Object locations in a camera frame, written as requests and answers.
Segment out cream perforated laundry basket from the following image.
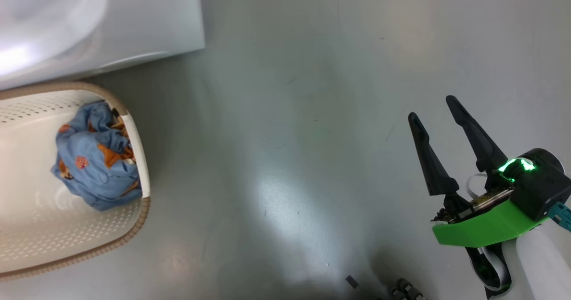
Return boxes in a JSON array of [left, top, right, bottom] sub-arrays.
[[0, 82, 151, 283]]

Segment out teal cable connector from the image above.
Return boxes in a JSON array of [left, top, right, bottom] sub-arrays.
[[549, 202, 571, 229]]

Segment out black and white ribbon cable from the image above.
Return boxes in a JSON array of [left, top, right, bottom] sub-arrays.
[[466, 246, 513, 300]]

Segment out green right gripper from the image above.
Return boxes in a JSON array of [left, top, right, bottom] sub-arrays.
[[408, 96, 548, 247]]

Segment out blue patterned cloth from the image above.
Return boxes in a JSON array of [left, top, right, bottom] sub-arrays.
[[50, 101, 143, 211]]

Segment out white front-load washing machine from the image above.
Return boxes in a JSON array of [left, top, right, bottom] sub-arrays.
[[0, 0, 206, 91]]

